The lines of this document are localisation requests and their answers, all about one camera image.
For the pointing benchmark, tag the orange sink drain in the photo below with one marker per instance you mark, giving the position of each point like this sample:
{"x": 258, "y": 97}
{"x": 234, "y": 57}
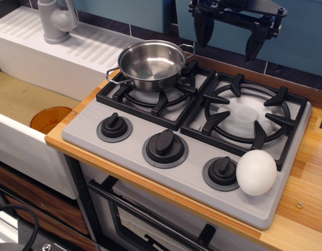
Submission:
{"x": 47, "y": 119}

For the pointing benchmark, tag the white toy sink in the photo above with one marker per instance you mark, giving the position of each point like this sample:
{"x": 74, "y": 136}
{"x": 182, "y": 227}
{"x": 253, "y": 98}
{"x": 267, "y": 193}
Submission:
{"x": 35, "y": 75}

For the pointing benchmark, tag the grey toy faucet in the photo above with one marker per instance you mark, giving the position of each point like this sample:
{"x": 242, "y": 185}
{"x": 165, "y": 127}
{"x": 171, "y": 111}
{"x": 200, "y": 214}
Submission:
{"x": 57, "y": 23}

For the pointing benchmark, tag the black left stove knob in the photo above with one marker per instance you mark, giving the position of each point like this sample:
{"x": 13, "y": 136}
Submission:
{"x": 114, "y": 129}

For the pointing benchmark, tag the black oven door handle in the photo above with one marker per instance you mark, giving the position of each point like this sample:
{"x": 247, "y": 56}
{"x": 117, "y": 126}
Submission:
{"x": 105, "y": 190}

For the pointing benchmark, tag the grey toy stove top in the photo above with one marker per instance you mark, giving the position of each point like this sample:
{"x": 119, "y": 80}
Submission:
{"x": 186, "y": 178}

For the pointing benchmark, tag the black stove knob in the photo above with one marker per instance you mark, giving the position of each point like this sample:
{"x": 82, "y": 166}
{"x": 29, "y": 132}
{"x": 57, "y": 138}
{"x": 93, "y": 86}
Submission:
{"x": 114, "y": 129}
{"x": 165, "y": 150}
{"x": 220, "y": 174}

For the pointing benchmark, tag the black left burner grate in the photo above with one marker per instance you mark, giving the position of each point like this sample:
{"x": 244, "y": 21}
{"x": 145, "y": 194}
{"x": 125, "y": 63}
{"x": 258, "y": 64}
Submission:
{"x": 168, "y": 108}

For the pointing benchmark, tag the wooden drawer front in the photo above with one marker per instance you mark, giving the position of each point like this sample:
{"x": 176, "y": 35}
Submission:
{"x": 59, "y": 216}

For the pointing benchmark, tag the black right burner grate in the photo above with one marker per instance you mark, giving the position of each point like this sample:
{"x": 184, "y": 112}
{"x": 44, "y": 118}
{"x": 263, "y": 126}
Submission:
{"x": 237, "y": 116}

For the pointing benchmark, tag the black burner grate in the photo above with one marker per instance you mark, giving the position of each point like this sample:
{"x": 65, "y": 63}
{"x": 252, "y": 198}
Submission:
{"x": 168, "y": 108}
{"x": 237, "y": 116}

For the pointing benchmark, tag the stainless steel pot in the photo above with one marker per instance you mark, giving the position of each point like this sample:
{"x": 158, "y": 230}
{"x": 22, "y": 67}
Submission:
{"x": 151, "y": 65}

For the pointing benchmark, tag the black right stove knob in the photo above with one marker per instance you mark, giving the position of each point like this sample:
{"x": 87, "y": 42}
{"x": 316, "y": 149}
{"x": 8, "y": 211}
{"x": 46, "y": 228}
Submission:
{"x": 220, "y": 174}

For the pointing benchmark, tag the black middle stove knob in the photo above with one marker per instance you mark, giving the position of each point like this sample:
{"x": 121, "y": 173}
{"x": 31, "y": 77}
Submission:
{"x": 165, "y": 150}

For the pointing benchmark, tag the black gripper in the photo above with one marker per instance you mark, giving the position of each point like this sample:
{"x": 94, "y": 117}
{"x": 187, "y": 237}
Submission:
{"x": 262, "y": 18}

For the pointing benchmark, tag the toy oven door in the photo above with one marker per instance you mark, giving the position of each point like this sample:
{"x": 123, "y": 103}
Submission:
{"x": 140, "y": 221}

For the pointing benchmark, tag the white egg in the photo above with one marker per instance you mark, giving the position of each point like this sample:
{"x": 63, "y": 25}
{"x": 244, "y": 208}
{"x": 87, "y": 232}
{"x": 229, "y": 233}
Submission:
{"x": 256, "y": 172}

